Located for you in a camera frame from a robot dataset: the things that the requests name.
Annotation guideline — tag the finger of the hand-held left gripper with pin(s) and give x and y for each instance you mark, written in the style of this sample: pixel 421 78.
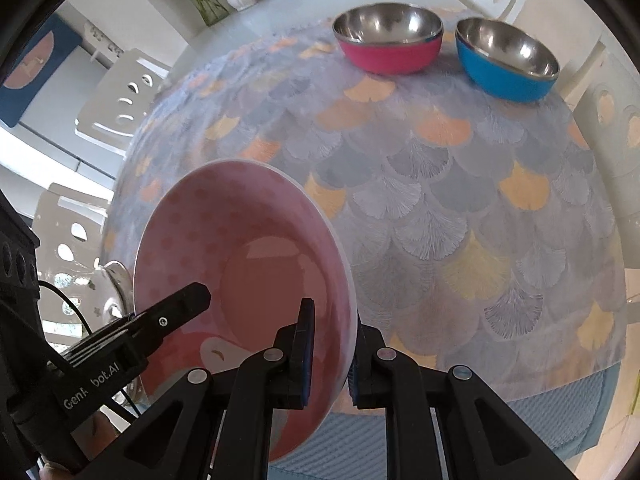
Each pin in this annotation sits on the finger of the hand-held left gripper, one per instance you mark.
pixel 170 312

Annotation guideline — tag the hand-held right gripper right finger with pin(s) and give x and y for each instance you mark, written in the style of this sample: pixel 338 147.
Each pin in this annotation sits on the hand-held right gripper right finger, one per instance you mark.
pixel 356 385

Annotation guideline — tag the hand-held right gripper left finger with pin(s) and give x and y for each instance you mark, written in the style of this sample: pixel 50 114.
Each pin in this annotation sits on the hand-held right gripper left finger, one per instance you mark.
pixel 306 360

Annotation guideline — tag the pink ceramic bowl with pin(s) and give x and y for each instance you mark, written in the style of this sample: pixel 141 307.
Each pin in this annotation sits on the pink ceramic bowl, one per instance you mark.
pixel 260 260

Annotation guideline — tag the person's left hand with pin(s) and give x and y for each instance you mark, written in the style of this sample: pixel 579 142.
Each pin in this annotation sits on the person's left hand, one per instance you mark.
pixel 50 474

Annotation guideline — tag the white refrigerator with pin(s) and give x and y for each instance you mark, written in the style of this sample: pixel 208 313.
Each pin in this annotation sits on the white refrigerator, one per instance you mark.
pixel 60 135

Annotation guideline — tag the scallop-patterned tablecloth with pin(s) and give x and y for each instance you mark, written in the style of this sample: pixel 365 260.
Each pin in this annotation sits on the scallop-patterned tablecloth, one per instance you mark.
pixel 425 185

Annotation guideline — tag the blue refrigerator cover cloth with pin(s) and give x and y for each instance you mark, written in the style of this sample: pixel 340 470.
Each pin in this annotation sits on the blue refrigerator cover cloth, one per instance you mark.
pixel 35 70

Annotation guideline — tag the clear glass vase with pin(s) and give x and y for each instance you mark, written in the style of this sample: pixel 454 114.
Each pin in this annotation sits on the clear glass vase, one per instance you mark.
pixel 212 10

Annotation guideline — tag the pink steel bowl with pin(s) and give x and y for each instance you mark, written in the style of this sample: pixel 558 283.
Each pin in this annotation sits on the pink steel bowl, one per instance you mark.
pixel 395 55

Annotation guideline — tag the blue steel bowl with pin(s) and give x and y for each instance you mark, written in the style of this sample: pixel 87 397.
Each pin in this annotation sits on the blue steel bowl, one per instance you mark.
pixel 505 80

